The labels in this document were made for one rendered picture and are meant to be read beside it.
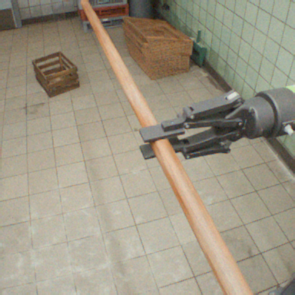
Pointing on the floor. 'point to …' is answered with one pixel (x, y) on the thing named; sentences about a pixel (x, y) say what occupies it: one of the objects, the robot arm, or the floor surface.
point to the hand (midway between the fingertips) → (160, 139)
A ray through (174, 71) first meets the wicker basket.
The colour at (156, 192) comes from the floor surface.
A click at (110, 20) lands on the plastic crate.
